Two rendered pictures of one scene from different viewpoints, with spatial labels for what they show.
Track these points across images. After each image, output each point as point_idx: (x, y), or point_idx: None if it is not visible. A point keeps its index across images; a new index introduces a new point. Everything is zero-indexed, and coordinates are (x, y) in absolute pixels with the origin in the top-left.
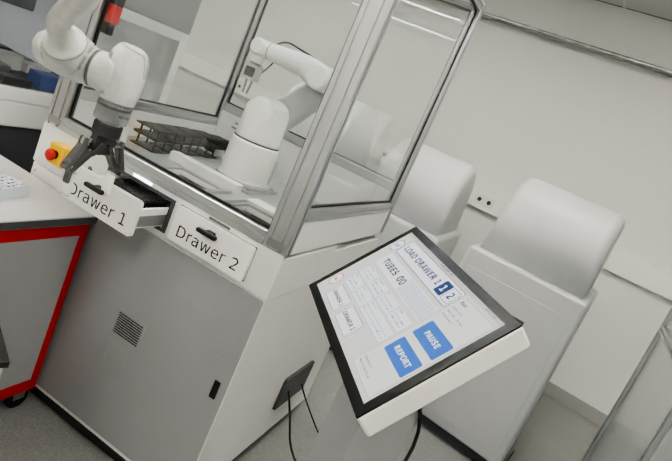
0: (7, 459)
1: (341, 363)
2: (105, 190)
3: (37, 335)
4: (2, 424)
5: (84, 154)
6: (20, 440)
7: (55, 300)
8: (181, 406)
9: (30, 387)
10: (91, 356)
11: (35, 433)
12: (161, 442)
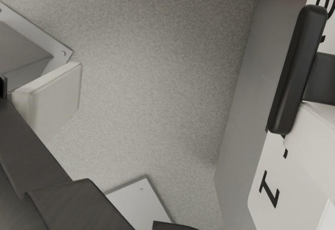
0: (180, 33)
1: None
2: (296, 137)
3: None
4: None
5: (6, 228)
6: (205, 24)
7: None
8: (235, 196)
9: None
10: (267, 56)
11: (220, 27)
12: (227, 164)
